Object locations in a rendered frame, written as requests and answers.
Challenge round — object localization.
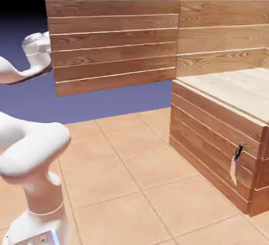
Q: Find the wide plank cabinet door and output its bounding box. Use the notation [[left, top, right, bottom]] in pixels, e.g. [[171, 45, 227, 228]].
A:
[[45, 0, 181, 98]]

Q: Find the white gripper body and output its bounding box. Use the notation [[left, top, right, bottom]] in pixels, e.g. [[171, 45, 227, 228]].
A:
[[37, 31, 53, 54]]

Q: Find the light wood cabinet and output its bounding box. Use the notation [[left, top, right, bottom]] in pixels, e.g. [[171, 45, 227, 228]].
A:
[[169, 0, 269, 218]]

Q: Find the curved metal door handle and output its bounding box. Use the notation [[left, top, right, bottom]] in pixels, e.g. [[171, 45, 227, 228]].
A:
[[229, 144, 244, 186]]

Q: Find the plank cabinet door with handle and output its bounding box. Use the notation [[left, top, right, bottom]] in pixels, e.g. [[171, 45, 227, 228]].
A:
[[169, 80, 266, 216]]

